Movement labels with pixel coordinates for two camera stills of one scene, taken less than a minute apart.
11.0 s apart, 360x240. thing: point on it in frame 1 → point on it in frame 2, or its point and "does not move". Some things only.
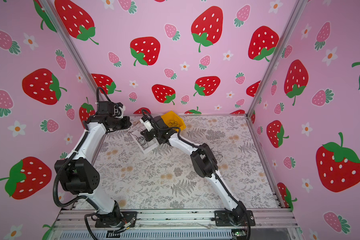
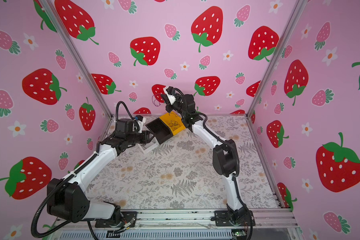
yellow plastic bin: x=173 y=120 does not move
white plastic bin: x=144 y=145 does not move
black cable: x=173 y=122 → x=183 y=112
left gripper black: x=127 y=122 → x=145 y=135
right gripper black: x=147 y=134 → x=170 y=107
